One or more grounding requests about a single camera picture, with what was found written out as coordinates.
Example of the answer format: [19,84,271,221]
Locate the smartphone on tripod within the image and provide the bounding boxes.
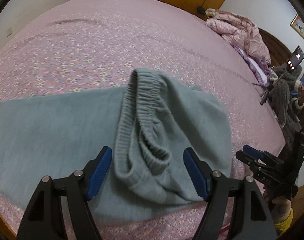
[286,46,304,72]

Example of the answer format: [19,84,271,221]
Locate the black phone tripod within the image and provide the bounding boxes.
[253,71,288,106]

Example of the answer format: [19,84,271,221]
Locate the dark wooden headboard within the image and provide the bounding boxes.
[259,28,291,67]

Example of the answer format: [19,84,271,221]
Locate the pink floral bed sheet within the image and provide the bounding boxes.
[0,0,286,240]

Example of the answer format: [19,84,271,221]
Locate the grey-green knit pants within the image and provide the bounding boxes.
[0,69,232,223]

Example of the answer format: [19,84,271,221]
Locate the purple pillow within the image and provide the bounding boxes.
[232,45,272,87]

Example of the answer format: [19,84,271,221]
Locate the white wall socket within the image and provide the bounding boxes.
[6,28,13,36]

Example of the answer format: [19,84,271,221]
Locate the framed wall picture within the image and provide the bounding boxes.
[290,14,304,40]

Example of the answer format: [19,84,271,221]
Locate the operator right hand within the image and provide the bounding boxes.
[263,186,291,224]

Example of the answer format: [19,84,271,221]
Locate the seated person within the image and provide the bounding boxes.
[290,68,304,123]

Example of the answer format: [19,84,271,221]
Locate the grey fuzzy blanket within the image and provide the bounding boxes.
[269,64,304,145]

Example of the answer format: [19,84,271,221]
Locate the pink quilted jacket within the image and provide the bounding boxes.
[206,9,271,65]

